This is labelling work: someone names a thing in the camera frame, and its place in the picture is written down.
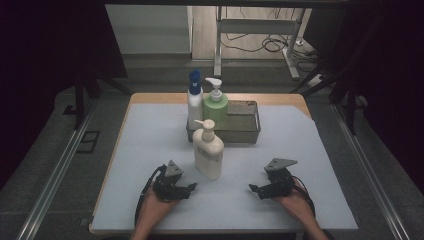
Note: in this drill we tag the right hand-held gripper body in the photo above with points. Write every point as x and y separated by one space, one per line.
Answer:
280 185

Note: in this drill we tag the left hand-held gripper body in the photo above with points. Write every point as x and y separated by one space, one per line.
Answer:
168 188

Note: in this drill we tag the cream pump bottle orange label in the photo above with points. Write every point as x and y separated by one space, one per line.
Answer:
208 161

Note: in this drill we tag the grey metal mesh basket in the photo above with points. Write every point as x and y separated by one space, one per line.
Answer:
243 133

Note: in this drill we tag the white bottle blue pump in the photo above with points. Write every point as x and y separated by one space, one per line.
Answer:
195 110

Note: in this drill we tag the green pump bottle white pump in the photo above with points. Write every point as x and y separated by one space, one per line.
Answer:
216 111

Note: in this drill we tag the person's left hand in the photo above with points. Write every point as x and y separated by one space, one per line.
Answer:
155 208

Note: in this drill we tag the person's right hand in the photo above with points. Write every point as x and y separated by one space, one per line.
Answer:
298 206

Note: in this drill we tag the dark floor socket plate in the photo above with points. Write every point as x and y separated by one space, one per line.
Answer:
87 141

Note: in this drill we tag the dark metal stand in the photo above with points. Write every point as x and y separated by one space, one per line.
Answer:
350 100
80 100

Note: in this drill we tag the white power strip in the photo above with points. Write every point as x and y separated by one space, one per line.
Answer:
317 80

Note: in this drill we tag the dark curtain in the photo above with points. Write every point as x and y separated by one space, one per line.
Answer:
393 83
40 66

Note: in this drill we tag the white panel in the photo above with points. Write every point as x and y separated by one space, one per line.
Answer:
150 30

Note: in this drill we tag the aluminium floor rail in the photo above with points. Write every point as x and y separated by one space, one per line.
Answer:
370 173
56 170

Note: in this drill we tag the white metal desk frame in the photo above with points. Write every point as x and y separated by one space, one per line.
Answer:
256 26

